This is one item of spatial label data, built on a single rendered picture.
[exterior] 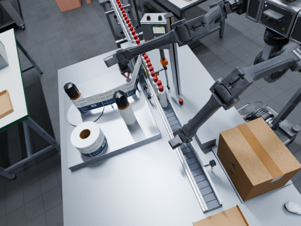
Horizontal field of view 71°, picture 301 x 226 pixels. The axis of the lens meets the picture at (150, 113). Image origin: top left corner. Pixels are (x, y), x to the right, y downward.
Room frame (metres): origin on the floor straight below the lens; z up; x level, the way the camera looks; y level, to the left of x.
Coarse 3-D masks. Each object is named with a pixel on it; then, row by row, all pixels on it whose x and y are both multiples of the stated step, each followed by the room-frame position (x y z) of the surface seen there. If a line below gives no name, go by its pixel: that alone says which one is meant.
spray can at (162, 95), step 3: (159, 87) 1.00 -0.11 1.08; (162, 87) 0.99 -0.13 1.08; (159, 90) 0.99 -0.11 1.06; (162, 90) 0.99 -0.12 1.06; (159, 93) 0.99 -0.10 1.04; (162, 93) 0.98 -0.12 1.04; (165, 93) 0.99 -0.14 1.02; (159, 96) 0.99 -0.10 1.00; (162, 96) 0.98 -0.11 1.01; (165, 96) 0.98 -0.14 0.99; (159, 99) 1.00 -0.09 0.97; (162, 99) 0.98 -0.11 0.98; (165, 99) 0.98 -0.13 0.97; (162, 102) 0.98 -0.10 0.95; (165, 102) 0.98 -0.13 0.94; (162, 105) 0.98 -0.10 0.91; (165, 105) 0.98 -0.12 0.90
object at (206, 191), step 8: (160, 104) 1.02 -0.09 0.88; (168, 104) 1.00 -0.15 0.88; (168, 112) 0.93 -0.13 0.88; (168, 120) 0.86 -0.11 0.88; (176, 120) 0.84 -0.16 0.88; (176, 128) 0.77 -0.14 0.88; (184, 144) 0.64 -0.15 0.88; (184, 152) 0.59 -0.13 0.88; (192, 152) 0.57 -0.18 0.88; (192, 160) 0.52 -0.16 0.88; (192, 168) 0.47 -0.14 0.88; (200, 168) 0.46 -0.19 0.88; (200, 176) 0.41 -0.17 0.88; (200, 184) 0.37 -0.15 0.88; (208, 184) 0.36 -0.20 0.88; (208, 192) 0.31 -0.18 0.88; (208, 200) 0.28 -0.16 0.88; (216, 200) 0.26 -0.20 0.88; (208, 208) 0.24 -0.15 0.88
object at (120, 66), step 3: (120, 63) 1.05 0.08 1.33; (120, 66) 1.05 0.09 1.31; (123, 66) 1.04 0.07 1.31; (126, 66) 1.05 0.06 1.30; (120, 69) 1.05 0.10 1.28; (123, 69) 1.04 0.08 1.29; (126, 69) 1.04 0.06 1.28; (129, 69) 1.03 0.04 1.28; (120, 72) 1.03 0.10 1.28; (123, 72) 1.02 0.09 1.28
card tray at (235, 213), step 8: (232, 208) 0.21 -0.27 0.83; (216, 216) 0.20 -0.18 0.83; (224, 216) 0.19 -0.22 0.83; (232, 216) 0.18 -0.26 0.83; (240, 216) 0.17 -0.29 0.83; (200, 224) 0.19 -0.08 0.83; (208, 224) 0.17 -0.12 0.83; (216, 224) 0.16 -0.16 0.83; (224, 224) 0.15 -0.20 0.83; (232, 224) 0.14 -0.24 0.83; (240, 224) 0.13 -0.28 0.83; (248, 224) 0.12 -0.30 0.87
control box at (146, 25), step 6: (144, 18) 1.20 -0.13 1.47; (156, 18) 1.16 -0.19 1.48; (144, 24) 1.16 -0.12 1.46; (150, 24) 1.14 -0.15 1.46; (156, 24) 1.12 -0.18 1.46; (162, 24) 1.10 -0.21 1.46; (144, 30) 1.16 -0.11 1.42; (150, 30) 1.14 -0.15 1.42; (144, 36) 1.17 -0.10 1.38; (150, 36) 1.14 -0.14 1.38; (156, 48) 1.13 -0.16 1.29; (162, 48) 1.11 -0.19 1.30; (168, 48) 1.09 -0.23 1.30
